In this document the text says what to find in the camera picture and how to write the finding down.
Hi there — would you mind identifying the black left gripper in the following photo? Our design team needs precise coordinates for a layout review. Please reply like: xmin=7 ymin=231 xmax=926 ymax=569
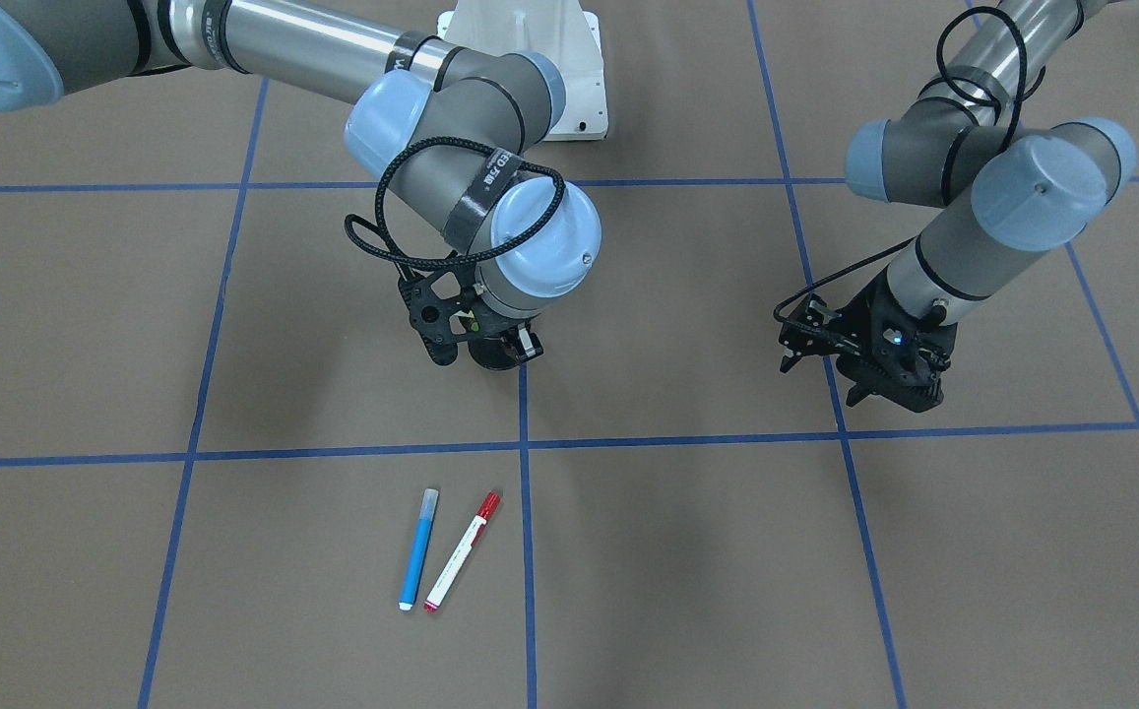
xmin=778 ymin=275 xmax=957 ymax=413

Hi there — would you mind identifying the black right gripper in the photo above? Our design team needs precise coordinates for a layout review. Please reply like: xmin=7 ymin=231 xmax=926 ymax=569
xmin=402 ymin=271 xmax=543 ymax=366

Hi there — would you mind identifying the blue marker pen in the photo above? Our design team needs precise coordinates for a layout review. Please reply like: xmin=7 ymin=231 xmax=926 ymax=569
xmin=398 ymin=487 xmax=440 ymax=613

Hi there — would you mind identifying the red and white marker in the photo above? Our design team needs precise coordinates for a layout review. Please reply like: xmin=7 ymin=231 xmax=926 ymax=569
xmin=423 ymin=490 xmax=502 ymax=613

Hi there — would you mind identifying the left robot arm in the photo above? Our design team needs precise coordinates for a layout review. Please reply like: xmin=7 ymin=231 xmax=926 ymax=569
xmin=781 ymin=1 xmax=1139 ymax=425

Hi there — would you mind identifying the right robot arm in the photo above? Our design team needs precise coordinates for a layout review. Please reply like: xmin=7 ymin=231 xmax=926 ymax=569
xmin=0 ymin=1 xmax=603 ymax=370

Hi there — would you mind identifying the black mesh pen holder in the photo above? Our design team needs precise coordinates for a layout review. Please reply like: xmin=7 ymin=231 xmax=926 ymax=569
xmin=469 ymin=340 xmax=528 ymax=370

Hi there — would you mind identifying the brown paper table mat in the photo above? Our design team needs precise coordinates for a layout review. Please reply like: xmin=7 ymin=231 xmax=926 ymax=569
xmin=0 ymin=1 xmax=1139 ymax=708

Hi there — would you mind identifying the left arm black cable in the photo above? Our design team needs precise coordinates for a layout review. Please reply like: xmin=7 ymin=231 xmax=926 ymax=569
xmin=775 ymin=5 xmax=1044 ymax=336

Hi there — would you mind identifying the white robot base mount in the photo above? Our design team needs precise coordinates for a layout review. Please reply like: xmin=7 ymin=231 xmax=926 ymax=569
xmin=436 ymin=0 xmax=609 ymax=142

